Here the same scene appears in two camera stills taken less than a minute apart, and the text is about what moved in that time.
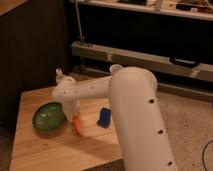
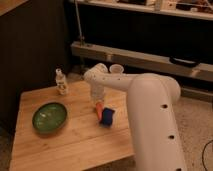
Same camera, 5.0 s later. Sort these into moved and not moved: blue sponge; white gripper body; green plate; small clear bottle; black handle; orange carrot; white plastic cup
Moved: white gripper body; orange carrot
Not moved: black handle; blue sponge; green plate; white plastic cup; small clear bottle
